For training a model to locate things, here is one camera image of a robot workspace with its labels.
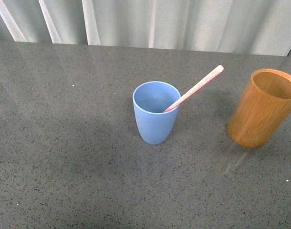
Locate pink chopstick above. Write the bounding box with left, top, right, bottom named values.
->
left=164, top=65, right=224, bottom=113

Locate blue plastic cup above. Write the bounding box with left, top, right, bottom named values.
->
left=132, top=81, right=181, bottom=145

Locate bamboo chopstick holder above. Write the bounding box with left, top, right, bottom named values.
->
left=227, top=69, right=291, bottom=148

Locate white curtain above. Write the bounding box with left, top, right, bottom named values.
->
left=0, top=0, right=291, bottom=56

